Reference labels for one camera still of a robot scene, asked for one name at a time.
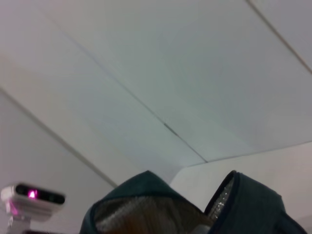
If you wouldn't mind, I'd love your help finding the dark teal insulated lunch bag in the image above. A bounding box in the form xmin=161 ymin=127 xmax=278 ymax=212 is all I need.
xmin=79 ymin=170 xmax=308 ymax=234

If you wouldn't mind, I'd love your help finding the silver depth camera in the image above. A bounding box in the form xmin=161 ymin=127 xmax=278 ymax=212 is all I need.
xmin=0 ymin=182 xmax=66 ymax=234

